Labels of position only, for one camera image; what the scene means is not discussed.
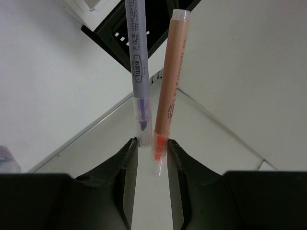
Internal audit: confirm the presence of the purple slim highlighter pen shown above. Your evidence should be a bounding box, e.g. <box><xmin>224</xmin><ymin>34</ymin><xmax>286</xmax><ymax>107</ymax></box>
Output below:
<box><xmin>125</xmin><ymin>0</ymin><xmax>152</xmax><ymax>148</ymax></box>

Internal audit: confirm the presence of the black slotted container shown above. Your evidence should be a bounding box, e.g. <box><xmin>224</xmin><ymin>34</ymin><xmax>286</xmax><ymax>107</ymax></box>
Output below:
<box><xmin>81</xmin><ymin>0</ymin><xmax>199</xmax><ymax>71</ymax></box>

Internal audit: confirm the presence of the orange slim highlighter pen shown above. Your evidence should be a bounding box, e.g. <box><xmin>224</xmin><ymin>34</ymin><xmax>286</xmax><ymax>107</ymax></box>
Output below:
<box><xmin>149</xmin><ymin>9</ymin><xmax>190</xmax><ymax>176</ymax></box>

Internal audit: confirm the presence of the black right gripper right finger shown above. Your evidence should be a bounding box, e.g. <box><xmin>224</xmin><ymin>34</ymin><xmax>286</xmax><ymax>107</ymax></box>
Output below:
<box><xmin>167</xmin><ymin>139</ymin><xmax>307</xmax><ymax>230</ymax></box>

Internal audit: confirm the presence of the white slotted container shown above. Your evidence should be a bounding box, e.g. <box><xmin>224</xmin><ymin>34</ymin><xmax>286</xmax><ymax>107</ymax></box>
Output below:
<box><xmin>59</xmin><ymin>0</ymin><xmax>120</xmax><ymax>31</ymax></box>

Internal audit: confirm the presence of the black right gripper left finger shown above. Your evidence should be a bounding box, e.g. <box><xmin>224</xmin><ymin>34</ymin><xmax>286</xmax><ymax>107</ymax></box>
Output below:
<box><xmin>0</xmin><ymin>138</ymin><xmax>138</xmax><ymax>230</ymax></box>

